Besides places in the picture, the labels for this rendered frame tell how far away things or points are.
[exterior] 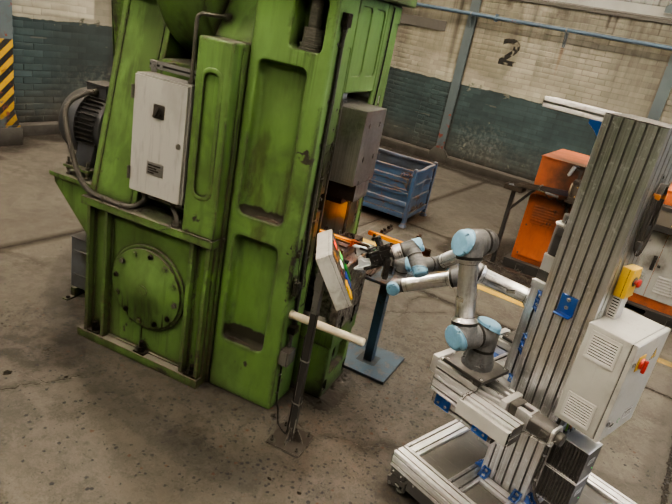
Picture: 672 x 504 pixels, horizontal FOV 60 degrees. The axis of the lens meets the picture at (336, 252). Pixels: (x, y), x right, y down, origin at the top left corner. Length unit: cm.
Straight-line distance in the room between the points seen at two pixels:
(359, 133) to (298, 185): 42
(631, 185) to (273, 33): 172
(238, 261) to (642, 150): 207
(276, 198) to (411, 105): 855
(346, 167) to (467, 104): 802
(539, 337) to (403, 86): 918
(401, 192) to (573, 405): 466
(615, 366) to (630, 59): 814
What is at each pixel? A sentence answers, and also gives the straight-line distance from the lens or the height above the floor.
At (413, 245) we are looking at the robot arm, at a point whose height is 122.
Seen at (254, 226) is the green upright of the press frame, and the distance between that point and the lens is 316.
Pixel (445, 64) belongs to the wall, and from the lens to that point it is 1123.
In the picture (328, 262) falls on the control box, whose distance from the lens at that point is 265.
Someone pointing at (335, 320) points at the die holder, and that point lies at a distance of 343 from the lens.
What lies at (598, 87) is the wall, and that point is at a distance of 1046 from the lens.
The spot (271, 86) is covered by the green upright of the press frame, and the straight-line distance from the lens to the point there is 307.
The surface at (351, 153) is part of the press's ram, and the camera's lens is 311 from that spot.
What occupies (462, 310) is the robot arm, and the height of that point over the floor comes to 111.
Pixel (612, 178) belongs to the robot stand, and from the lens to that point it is 256.
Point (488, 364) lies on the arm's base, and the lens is 280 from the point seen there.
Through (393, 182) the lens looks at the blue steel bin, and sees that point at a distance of 705.
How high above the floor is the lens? 219
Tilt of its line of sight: 22 degrees down
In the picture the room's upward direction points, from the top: 11 degrees clockwise
